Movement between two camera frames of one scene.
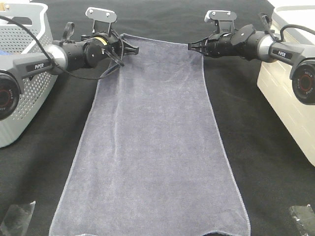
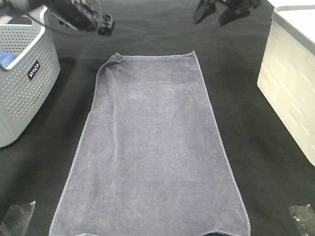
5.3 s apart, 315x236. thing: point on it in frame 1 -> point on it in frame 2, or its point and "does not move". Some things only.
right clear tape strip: (305, 215) does not move
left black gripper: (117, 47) -> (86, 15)
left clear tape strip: (17, 220) does not move
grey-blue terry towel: (150, 162) does not move
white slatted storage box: (297, 118) does not move
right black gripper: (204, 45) -> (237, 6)
